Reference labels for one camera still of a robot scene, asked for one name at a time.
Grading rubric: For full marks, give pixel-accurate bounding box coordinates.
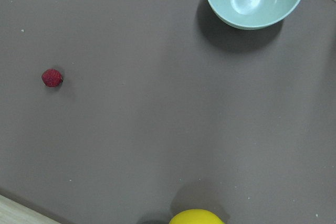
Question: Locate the red strawberry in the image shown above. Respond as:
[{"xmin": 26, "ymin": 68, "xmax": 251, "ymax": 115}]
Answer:
[{"xmin": 41, "ymin": 69, "xmax": 63, "ymax": 88}]

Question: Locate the wooden cutting board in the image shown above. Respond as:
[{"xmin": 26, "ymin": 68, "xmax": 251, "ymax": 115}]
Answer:
[{"xmin": 1, "ymin": 195, "xmax": 59, "ymax": 224}]

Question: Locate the yellow lemon upper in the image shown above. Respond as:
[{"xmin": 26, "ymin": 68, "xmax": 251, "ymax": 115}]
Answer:
[{"xmin": 169, "ymin": 209, "xmax": 225, "ymax": 224}]

